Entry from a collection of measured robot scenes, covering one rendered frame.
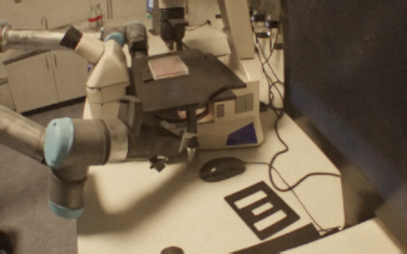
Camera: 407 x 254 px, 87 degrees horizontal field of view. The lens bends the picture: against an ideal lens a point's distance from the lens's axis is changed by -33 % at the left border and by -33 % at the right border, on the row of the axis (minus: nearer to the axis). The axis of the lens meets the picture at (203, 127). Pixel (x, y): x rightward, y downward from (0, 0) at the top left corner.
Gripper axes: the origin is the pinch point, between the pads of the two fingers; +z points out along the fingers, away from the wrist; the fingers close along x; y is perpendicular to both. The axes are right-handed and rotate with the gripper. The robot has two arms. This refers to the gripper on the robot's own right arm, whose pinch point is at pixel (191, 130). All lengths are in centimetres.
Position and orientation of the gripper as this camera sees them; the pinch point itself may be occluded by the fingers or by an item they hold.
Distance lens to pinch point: 72.1
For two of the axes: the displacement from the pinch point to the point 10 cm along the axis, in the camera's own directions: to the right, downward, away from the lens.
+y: -2.7, 9.4, 2.3
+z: 6.6, 0.0, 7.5
